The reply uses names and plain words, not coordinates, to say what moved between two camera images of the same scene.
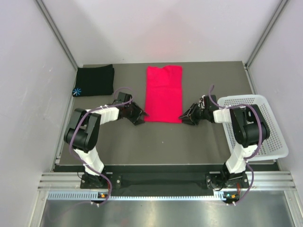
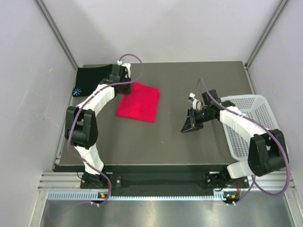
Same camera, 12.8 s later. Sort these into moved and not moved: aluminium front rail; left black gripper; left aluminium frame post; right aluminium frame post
Moved: left black gripper
Not moved: aluminium front rail; right aluminium frame post; left aluminium frame post
